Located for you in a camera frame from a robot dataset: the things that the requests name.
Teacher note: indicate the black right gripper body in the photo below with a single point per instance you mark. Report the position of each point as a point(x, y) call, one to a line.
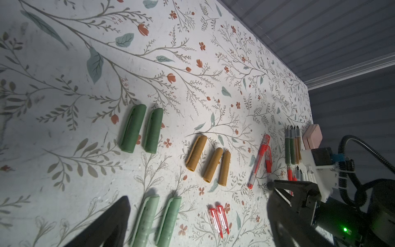
point(353, 228)

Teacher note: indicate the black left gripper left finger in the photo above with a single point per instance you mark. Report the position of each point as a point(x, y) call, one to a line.
point(108, 230)

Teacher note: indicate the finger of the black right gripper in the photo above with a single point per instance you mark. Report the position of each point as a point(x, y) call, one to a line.
point(299, 188)

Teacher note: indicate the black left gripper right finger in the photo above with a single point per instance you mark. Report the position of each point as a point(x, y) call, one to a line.
point(287, 227)

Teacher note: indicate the light green cap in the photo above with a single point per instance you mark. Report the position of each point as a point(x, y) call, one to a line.
point(167, 225)
point(144, 222)

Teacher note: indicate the dark green pen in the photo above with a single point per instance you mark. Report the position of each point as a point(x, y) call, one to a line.
point(287, 146)
point(292, 146)

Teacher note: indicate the brown pen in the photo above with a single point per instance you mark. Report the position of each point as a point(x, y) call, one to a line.
point(297, 158)
point(298, 136)

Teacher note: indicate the pink glasses case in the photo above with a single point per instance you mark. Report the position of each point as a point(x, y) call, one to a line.
point(312, 137)

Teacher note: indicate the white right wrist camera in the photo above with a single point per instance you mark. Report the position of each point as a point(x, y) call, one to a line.
point(325, 167)

